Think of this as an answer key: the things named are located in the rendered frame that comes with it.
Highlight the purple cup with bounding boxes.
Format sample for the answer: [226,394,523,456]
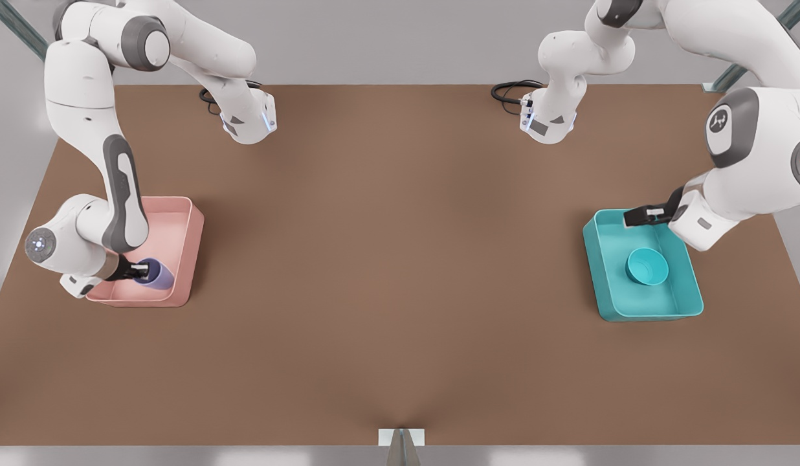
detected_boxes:
[134,258,175,290]

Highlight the pink box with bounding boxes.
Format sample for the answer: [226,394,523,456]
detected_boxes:
[86,196,205,308]

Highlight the teal bowl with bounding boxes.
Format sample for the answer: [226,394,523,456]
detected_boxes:
[626,247,669,287]

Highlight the teal box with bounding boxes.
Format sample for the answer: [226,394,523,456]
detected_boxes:
[582,208,704,322]

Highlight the black cable loop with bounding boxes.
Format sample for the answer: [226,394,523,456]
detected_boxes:
[491,80,546,117]
[199,80,263,117]

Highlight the silver frame post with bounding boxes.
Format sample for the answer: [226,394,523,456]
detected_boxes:
[379,428,425,466]
[702,0,800,93]
[0,0,49,62]

